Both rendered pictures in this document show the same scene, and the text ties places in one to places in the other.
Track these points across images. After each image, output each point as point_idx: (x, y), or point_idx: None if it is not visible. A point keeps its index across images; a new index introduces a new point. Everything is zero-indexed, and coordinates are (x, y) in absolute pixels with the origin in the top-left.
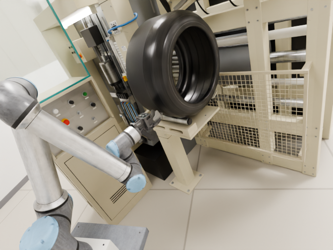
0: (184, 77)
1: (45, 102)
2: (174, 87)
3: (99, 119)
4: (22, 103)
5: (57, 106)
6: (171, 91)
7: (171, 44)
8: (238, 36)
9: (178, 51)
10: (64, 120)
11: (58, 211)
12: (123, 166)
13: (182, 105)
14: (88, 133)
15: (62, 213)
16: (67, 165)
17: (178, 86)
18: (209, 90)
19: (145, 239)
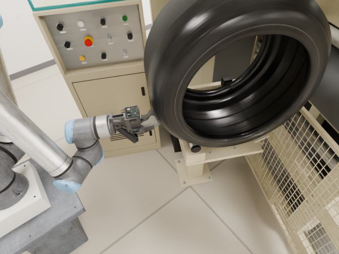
0: (250, 78)
1: (68, 9)
2: (178, 112)
3: (132, 56)
4: None
5: (85, 18)
6: (171, 115)
7: (206, 53)
8: None
9: (266, 37)
10: (86, 40)
11: (8, 145)
12: (54, 165)
13: (184, 135)
14: (111, 66)
15: (9, 149)
16: (74, 86)
17: (232, 85)
18: (253, 131)
19: (76, 216)
